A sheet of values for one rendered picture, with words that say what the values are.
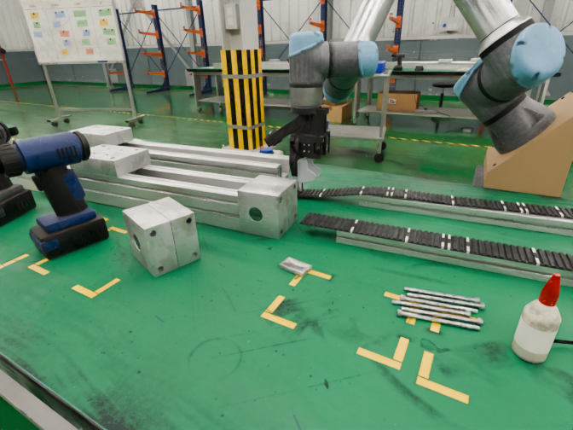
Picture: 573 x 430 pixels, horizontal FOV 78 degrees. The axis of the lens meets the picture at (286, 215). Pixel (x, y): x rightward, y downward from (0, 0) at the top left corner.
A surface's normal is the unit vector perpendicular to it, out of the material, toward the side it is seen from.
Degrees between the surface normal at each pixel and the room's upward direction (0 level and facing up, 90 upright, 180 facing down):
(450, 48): 90
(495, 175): 90
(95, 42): 90
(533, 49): 68
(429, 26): 90
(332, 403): 0
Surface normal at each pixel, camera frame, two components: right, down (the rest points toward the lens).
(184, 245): 0.67, 0.31
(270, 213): -0.40, 0.41
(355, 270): -0.03, -0.90
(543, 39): 0.11, 0.06
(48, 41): -0.16, 0.43
